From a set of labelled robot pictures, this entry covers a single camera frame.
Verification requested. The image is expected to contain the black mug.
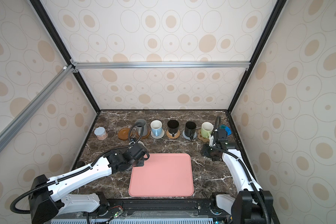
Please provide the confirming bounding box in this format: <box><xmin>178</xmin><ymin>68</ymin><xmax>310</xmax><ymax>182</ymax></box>
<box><xmin>167</xmin><ymin>119</ymin><xmax>179</xmax><ymax>135</ymax></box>
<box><xmin>184</xmin><ymin>121</ymin><xmax>197</xmax><ymax>139</ymax></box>

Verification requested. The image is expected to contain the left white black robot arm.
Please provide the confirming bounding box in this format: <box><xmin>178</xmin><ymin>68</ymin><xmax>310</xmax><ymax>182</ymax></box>
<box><xmin>10</xmin><ymin>142</ymin><xmax>150</xmax><ymax>224</ymax></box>

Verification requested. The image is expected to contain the blue woven round coaster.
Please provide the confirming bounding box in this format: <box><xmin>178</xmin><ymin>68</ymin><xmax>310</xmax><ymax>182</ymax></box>
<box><xmin>183</xmin><ymin>131</ymin><xmax>197</xmax><ymax>141</ymax></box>

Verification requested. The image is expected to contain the blue lidded white jar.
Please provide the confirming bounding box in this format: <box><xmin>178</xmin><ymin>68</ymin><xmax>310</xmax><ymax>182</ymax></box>
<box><xmin>220</xmin><ymin>125</ymin><xmax>231</xmax><ymax>136</ymax></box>

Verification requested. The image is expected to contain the dark brown round coaster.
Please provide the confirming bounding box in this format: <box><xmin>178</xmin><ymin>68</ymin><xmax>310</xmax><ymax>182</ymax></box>
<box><xmin>136</xmin><ymin>129</ymin><xmax>151</xmax><ymax>139</ymax></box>

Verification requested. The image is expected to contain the brown wooden round coaster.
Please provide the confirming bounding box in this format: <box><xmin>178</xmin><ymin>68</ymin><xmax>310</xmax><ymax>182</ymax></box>
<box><xmin>118</xmin><ymin>128</ymin><xmax>130</xmax><ymax>140</ymax></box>

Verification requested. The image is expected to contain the cork paw print coaster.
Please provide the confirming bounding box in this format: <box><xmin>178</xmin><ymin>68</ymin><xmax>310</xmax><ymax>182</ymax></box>
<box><xmin>197</xmin><ymin>129</ymin><xmax>210</xmax><ymax>143</ymax></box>

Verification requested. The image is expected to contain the white mug pink handle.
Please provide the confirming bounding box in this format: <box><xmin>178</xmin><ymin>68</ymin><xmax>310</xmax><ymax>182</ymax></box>
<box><xmin>138</xmin><ymin>141</ymin><xmax>145</xmax><ymax>147</ymax></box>

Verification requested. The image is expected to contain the white mug blue handle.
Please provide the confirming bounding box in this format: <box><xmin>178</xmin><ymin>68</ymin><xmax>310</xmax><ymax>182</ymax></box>
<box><xmin>150</xmin><ymin>120</ymin><xmax>162</xmax><ymax>136</ymax></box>

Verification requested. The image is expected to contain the grey lidded pink jar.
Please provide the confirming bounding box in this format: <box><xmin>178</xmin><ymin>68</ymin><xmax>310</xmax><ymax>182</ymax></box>
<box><xmin>94</xmin><ymin>127</ymin><xmax>108</xmax><ymax>140</ymax></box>

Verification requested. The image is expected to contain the grey mug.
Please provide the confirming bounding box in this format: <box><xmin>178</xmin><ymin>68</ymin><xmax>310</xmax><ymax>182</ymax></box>
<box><xmin>135</xmin><ymin>119</ymin><xmax>148</xmax><ymax>136</ymax></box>

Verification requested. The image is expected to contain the horizontal aluminium frame bar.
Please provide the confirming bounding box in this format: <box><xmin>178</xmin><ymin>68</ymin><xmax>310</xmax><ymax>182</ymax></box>
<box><xmin>73</xmin><ymin>61</ymin><xmax>251</xmax><ymax>69</ymax></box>

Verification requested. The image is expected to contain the diagonal aluminium frame bar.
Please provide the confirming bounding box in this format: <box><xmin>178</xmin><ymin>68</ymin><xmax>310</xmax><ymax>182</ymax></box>
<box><xmin>0</xmin><ymin>64</ymin><xmax>73</xmax><ymax>153</ymax></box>

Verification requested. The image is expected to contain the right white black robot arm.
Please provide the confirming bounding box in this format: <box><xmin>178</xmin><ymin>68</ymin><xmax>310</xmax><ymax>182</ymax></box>
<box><xmin>201</xmin><ymin>143</ymin><xmax>273</xmax><ymax>224</ymax></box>

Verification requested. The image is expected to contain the rattan woven round coaster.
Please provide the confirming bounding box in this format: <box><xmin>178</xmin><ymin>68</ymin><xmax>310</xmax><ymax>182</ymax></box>
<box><xmin>166</xmin><ymin>130</ymin><xmax>180</xmax><ymax>139</ymax></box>

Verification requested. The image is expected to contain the pink tray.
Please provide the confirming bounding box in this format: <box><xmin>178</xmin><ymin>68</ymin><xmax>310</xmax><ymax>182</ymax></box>
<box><xmin>128</xmin><ymin>153</ymin><xmax>194</xmax><ymax>197</ymax></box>

